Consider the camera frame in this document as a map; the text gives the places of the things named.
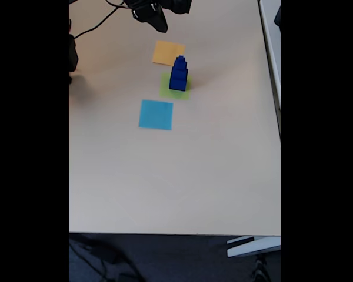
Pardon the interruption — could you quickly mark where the medium blue cube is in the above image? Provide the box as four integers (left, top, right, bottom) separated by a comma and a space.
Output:
172, 66, 189, 81

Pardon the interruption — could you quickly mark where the large blue cube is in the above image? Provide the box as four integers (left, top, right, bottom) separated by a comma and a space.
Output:
168, 69, 190, 92

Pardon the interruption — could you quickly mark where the orange paper square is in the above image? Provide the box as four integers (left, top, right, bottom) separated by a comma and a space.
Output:
151, 40, 186, 66

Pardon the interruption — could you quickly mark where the green paper square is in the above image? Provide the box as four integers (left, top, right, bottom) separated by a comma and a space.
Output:
159, 72, 192, 101

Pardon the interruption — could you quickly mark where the light blue paper square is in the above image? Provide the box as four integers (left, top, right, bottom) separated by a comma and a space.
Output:
138, 99, 174, 132

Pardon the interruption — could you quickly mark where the white table foot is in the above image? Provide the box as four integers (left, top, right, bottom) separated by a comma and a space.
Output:
226, 236, 281, 259

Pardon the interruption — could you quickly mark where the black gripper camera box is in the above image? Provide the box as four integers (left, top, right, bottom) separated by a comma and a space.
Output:
164, 0, 193, 15

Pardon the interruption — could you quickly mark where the long thin black cable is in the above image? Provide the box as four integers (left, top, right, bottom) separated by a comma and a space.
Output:
73, 0, 133, 39

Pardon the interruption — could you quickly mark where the black floor cable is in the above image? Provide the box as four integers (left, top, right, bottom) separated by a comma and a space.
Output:
69, 234, 142, 282
251, 254, 273, 282

